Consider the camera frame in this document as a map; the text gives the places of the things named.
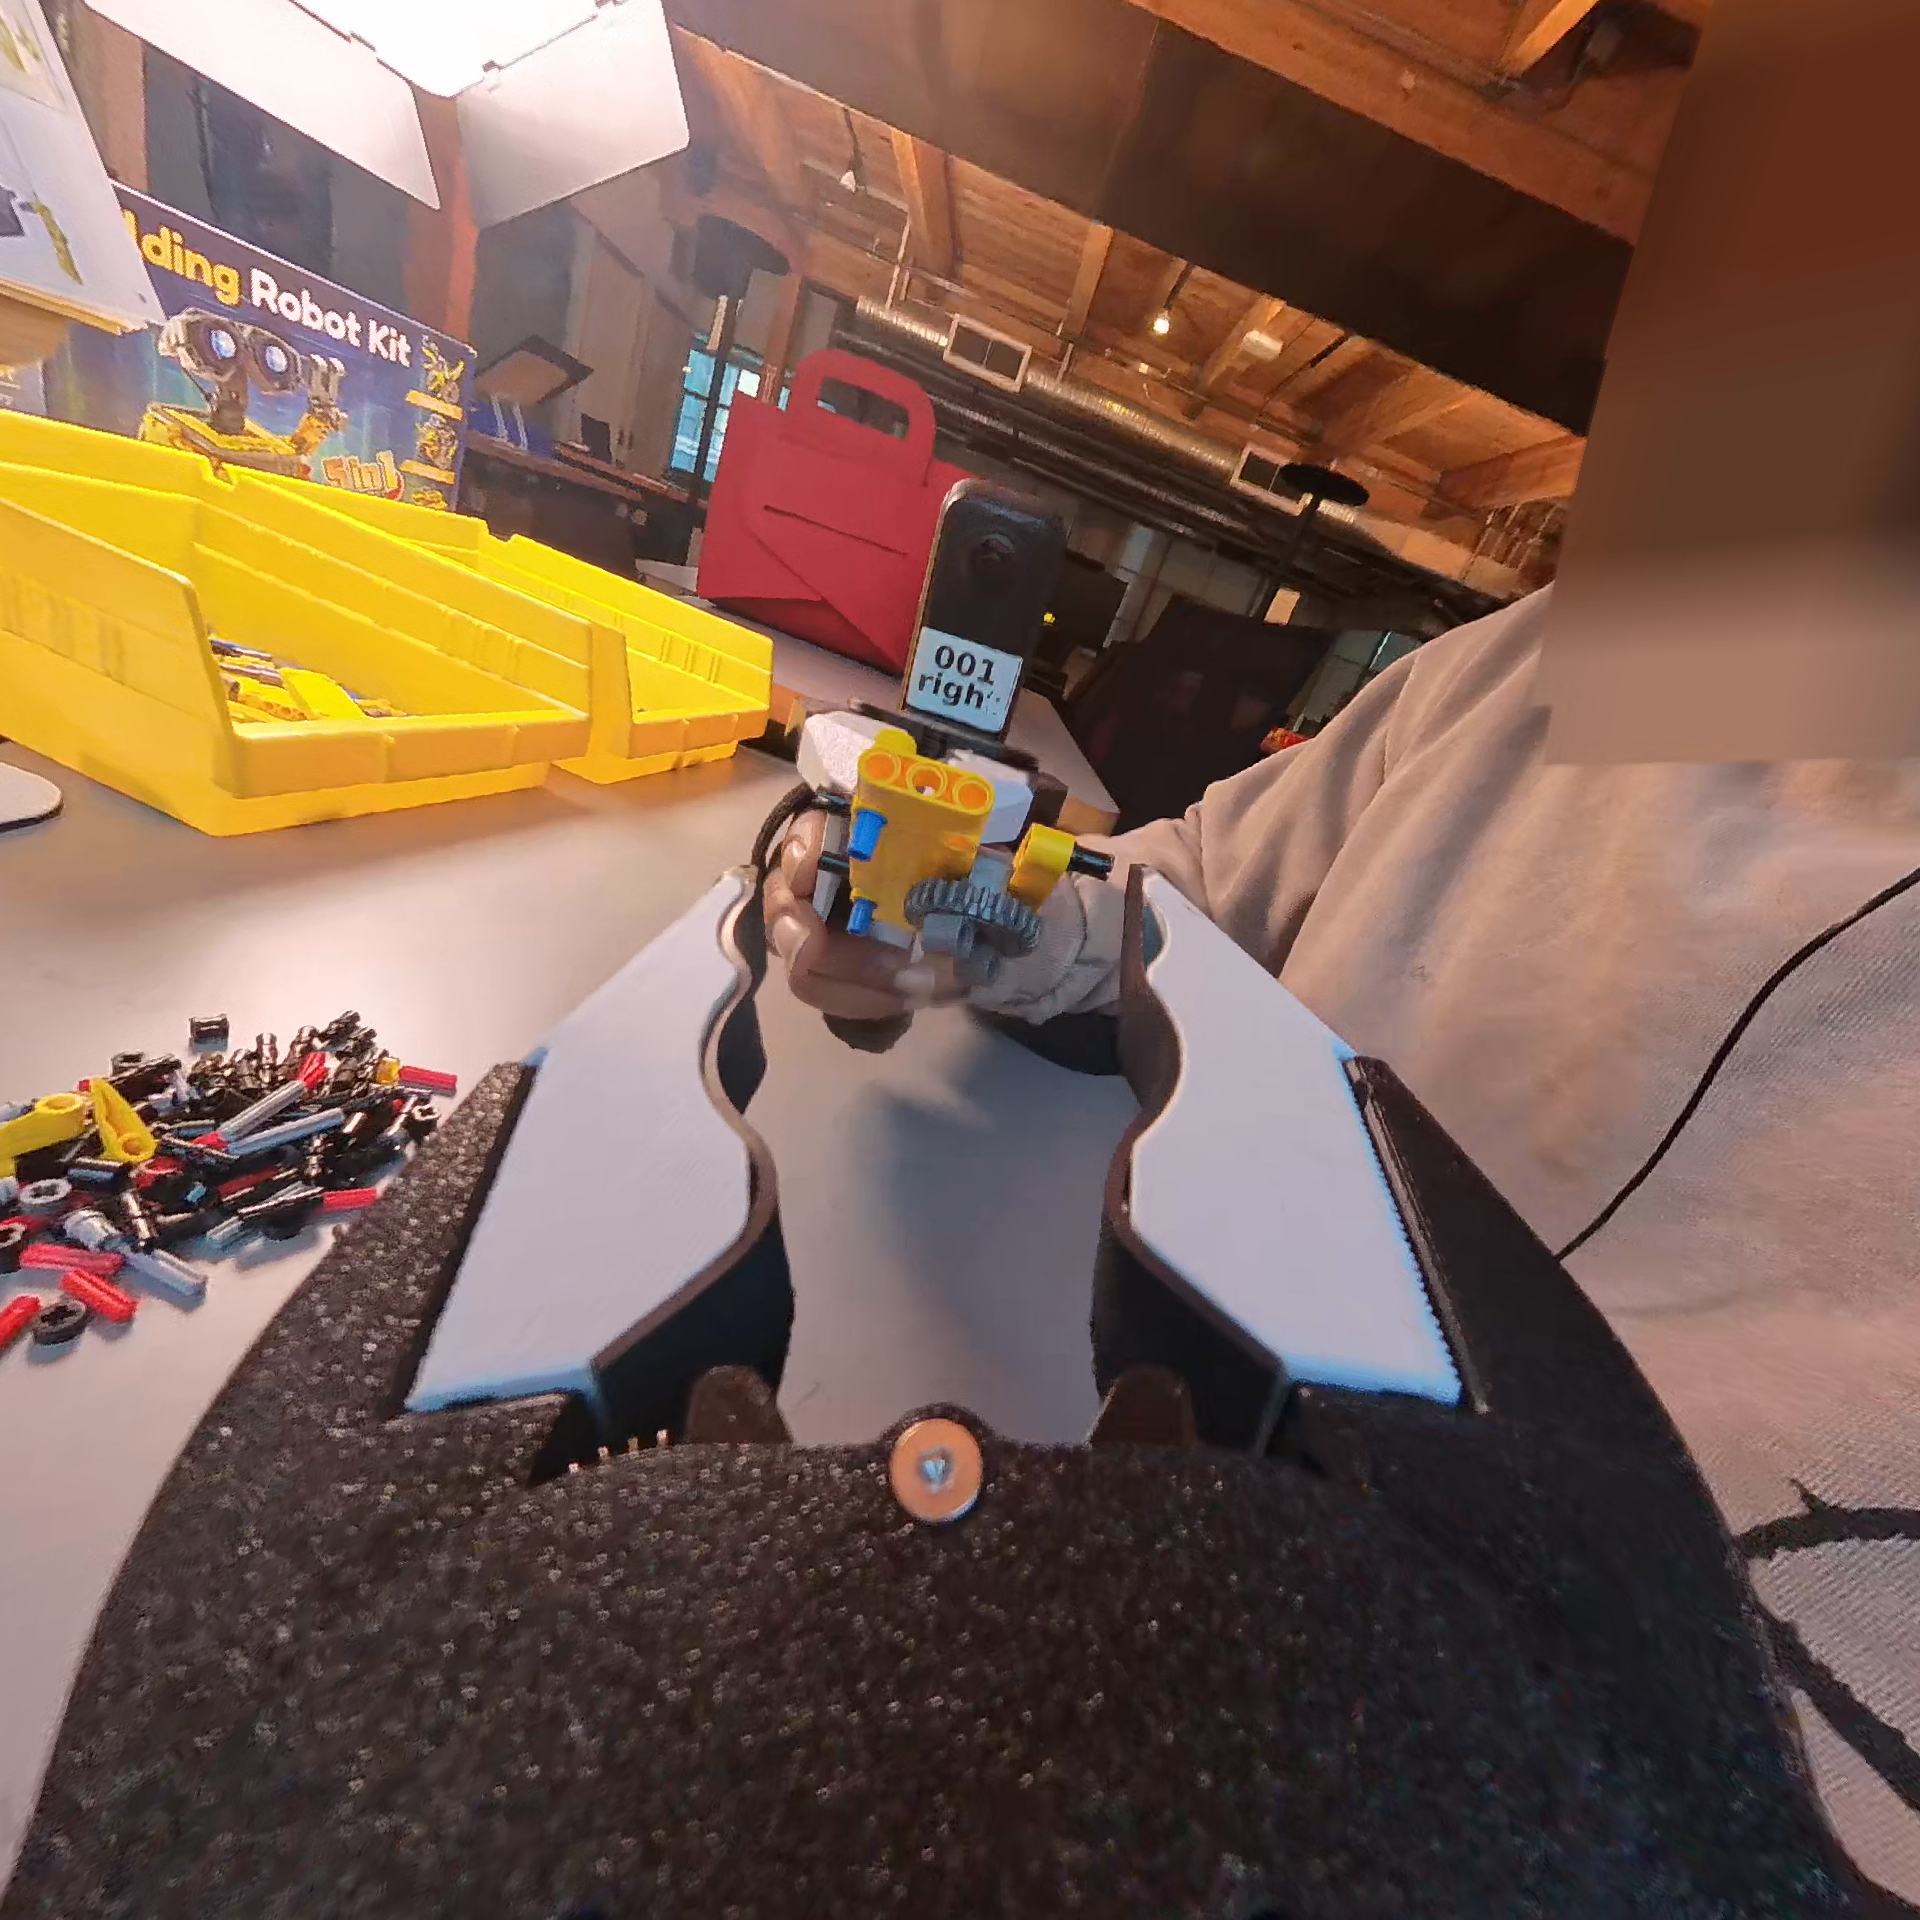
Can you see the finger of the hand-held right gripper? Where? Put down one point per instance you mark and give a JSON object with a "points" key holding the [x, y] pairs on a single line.
{"points": [[834, 756], [1014, 796]]}

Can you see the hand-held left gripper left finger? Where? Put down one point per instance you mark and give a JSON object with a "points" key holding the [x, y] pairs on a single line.
{"points": [[600, 1201]]}

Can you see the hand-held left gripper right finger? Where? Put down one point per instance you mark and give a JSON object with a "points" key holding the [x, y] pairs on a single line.
{"points": [[1277, 1201]]}

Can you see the yellow gear block assembly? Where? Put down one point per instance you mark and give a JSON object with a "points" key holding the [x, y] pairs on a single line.
{"points": [[908, 833]]}

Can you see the person's right forearm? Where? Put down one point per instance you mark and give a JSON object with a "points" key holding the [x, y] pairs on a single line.
{"points": [[1277, 839]]}

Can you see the grey desk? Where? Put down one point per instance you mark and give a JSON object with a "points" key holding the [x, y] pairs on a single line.
{"points": [[451, 931]]}

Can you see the person's right hand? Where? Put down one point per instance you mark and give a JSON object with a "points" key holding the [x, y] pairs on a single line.
{"points": [[850, 974]]}

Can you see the yellow storage bin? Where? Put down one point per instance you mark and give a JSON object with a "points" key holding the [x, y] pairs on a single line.
{"points": [[675, 705], [376, 780]]}

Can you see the red carrier bag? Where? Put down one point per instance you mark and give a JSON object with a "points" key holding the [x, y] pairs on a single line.
{"points": [[811, 523]]}

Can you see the pile of small building pieces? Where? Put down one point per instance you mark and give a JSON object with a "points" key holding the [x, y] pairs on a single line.
{"points": [[196, 1155]]}

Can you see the person's beige hoodie torso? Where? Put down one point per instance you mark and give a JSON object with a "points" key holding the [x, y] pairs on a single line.
{"points": [[1724, 1348]]}

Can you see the pile of yellow pieces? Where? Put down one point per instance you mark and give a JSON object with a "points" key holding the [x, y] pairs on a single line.
{"points": [[300, 698]]}

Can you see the white lamp panel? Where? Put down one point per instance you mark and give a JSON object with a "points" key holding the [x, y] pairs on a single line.
{"points": [[571, 89], [300, 89]]}

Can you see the robot kit box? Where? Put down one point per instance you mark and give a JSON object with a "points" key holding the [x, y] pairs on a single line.
{"points": [[300, 322]]}

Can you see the metal ventilation duct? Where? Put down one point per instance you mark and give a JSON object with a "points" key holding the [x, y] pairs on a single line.
{"points": [[1051, 368]]}

